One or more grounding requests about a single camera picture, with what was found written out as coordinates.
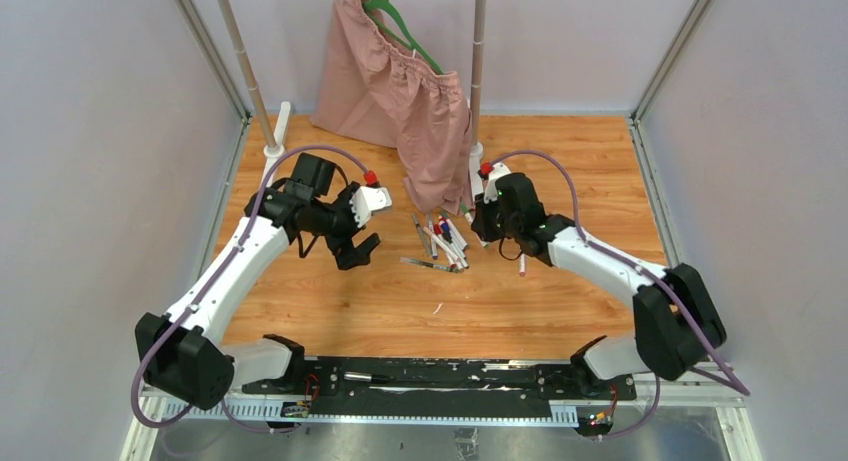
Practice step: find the left rack pole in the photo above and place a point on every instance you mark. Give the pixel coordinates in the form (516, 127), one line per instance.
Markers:
(246, 69)

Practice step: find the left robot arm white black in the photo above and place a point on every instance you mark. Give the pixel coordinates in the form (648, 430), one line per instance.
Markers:
(181, 352)

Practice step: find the white marker red cap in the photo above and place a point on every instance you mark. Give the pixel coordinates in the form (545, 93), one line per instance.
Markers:
(448, 247)

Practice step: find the white rack foot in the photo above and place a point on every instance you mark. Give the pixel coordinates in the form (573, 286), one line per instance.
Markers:
(278, 130)
(475, 162)

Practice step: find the grey pen lying apart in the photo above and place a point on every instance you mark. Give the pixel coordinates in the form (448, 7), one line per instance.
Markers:
(429, 265)

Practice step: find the right rack pole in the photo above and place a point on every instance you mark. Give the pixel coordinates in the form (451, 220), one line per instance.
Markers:
(477, 70)

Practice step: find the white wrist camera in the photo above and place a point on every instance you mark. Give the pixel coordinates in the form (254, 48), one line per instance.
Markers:
(369, 201)
(490, 173)

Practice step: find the aluminium frame rail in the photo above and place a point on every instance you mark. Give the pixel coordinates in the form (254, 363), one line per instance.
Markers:
(700, 389)

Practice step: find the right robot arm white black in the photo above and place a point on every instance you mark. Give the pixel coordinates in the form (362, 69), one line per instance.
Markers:
(676, 323)

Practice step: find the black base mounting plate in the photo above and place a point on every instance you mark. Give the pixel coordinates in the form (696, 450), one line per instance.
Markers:
(488, 390)

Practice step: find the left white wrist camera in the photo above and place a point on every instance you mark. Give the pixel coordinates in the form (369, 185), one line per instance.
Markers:
(369, 201)

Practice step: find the grey pen upright left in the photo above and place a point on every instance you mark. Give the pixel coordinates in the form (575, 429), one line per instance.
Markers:
(422, 235)

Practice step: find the rack pole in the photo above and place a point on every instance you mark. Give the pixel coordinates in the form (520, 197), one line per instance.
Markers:
(477, 70)
(246, 69)

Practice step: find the left white rack foot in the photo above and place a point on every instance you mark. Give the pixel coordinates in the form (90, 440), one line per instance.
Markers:
(278, 130)

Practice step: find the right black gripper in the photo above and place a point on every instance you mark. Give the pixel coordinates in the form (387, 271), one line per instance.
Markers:
(480, 223)

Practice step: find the right white rack foot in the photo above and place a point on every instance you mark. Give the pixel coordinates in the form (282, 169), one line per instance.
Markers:
(475, 162)

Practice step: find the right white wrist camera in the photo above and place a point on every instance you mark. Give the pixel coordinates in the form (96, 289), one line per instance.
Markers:
(490, 173)

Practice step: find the pink cloth shorts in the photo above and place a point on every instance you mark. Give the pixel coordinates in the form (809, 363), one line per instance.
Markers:
(375, 90)

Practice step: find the green clothes hanger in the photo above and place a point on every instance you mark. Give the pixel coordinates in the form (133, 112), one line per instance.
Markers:
(404, 37)

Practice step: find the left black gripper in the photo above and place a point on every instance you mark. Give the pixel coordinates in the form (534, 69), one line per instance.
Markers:
(360, 254)

